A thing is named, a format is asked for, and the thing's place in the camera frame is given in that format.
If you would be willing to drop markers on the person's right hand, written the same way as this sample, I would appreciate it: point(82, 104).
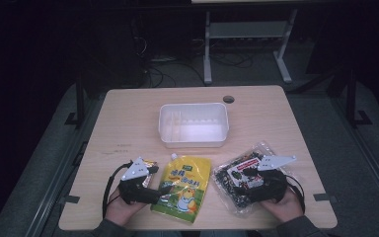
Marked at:
point(284, 209)

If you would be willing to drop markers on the white metal desk frame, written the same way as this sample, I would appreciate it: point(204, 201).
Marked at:
point(246, 29)

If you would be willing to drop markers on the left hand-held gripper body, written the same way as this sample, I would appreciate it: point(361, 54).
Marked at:
point(135, 191)

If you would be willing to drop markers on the grey tape strip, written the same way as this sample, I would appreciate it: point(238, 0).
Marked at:
point(70, 199)
point(324, 197)

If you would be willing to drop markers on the white plastic container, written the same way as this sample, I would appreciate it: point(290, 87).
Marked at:
point(193, 125)

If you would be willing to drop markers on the clear packet of dark food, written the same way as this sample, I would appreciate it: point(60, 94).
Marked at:
point(233, 177)

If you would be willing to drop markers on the black metal stand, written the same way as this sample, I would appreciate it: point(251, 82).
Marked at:
point(352, 98)
point(80, 98)

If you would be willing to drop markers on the small gold foil packet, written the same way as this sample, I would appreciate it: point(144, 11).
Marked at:
point(151, 179)

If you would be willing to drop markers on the dark table grommet hole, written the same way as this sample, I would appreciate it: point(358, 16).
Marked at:
point(228, 99)

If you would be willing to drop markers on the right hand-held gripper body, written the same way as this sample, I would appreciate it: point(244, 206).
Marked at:
point(269, 184)

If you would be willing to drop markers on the yellow spout pouch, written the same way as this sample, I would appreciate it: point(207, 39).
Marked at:
point(186, 187)

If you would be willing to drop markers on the person's left hand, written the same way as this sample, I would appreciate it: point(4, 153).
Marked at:
point(121, 210)

